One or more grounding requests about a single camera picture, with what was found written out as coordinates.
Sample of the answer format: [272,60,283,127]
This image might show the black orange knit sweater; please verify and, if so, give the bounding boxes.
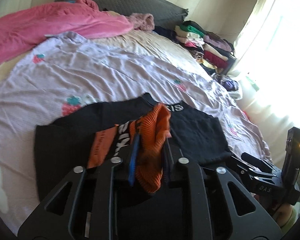
[34,92,243,240]

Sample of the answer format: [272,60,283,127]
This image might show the lilac strawberry bed sheet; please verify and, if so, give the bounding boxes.
[0,31,271,234]

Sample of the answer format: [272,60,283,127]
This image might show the white bag with clothes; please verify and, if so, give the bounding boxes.
[211,73,243,101]

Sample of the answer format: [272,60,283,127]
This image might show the dusty pink fluffy garment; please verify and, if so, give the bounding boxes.
[127,13,155,32]

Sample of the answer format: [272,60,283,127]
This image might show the pink blanket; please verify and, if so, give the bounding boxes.
[0,0,133,65]

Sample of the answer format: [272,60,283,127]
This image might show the green right sleeve forearm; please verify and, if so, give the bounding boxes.
[281,208,298,235]

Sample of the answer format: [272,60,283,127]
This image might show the dark navy garment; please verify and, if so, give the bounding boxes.
[154,26,178,42]

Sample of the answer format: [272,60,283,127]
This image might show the right hand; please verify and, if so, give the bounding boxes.
[275,204,294,227]

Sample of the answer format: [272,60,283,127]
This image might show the beige mattress cover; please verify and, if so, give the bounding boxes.
[0,28,213,93]

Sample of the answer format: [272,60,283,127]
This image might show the stack of folded clothes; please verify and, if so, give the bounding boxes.
[174,21,236,75]

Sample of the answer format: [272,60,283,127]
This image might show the grey quilted headboard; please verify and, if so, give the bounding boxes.
[55,0,189,29]

